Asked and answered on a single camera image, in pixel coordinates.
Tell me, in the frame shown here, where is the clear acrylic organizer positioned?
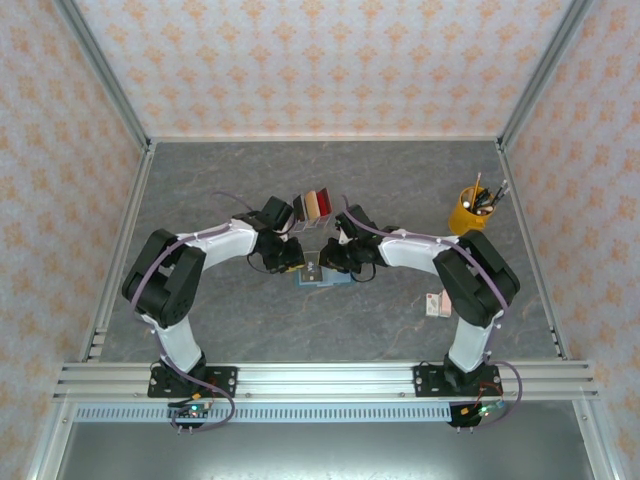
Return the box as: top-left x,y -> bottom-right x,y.
290,187 -> 334,232

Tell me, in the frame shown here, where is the short aluminium frame post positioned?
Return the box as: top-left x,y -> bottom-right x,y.
27,399 -> 76,480
572,399 -> 616,480

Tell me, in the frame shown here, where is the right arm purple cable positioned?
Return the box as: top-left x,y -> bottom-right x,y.
340,194 -> 526,434

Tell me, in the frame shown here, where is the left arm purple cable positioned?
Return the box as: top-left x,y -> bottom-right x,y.
129,189 -> 274,434

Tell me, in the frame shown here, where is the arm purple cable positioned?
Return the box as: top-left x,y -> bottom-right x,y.
129,189 -> 274,434
340,194 -> 526,434

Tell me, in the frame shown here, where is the grey metal panel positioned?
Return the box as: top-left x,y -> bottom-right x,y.
54,422 -> 591,480

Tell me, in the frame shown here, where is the long aluminium base rail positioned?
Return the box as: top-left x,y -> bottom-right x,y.
52,360 -> 601,402

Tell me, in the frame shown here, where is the yellow pen cup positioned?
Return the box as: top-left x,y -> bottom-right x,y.
448,185 -> 496,237

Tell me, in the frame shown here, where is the aluminium table end rail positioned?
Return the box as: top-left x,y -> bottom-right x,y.
147,133 -> 504,145

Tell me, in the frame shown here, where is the teal card holder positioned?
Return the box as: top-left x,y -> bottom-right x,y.
292,249 -> 357,292

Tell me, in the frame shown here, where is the grey VIP card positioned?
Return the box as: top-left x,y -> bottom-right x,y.
302,252 -> 324,284

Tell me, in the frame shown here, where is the aluminium table side rail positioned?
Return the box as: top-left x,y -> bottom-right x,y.
78,142 -> 157,362
494,139 -> 572,361

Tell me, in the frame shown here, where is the perforated grey cable duct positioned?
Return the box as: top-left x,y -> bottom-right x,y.
73,403 -> 456,425

